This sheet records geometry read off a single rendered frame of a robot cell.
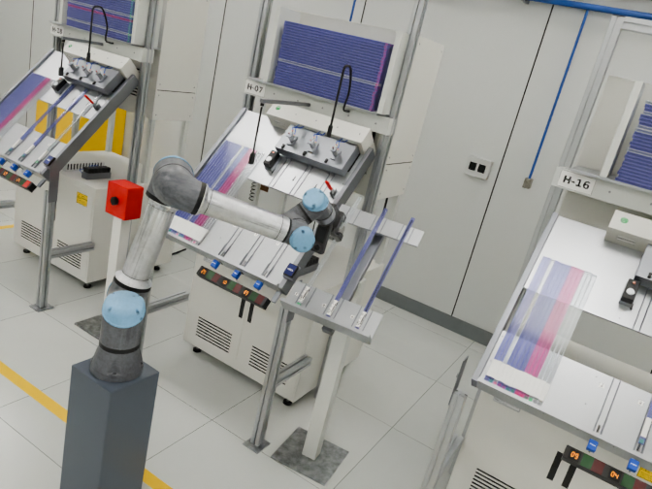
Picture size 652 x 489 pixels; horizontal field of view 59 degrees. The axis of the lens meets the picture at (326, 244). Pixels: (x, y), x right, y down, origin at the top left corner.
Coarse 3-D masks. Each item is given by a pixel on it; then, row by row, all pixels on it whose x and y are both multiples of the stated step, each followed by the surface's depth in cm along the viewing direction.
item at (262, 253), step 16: (224, 224) 238; (208, 240) 235; (224, 240) 234; (240, 240) 232; (256, 240) 230; (272, 240) 228; (224, 256) 229; (240, 256) 228; (256, 256) 226; (272, 256) 224; (288, 256) 222; (256, 272) 222; (272, 272) 220
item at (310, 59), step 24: (288, 24) 247; (288, 48) 249; (312, 48) 243; (336, 48) 237; (360, 48) 232; (384, 48) 227; (288, 72) 251; (312, 72) 245; (336, 72) 239; (360, 72) 233; (384, 72) 231; (336, 96) 241; (360, 96) 235
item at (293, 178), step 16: (240, 128) 264; (256, 128) 261; (272, 128) 259; (240, 144) 259; (256, 144) 256; (272, 144) 254; (288, 160) 247; (256, 176) 247; (272, 176) 245; (288, 176) 243; (304, 176) 241; (320, 176) 239; (336, 176) 237; (288, 192) 238; (304, 192) 236
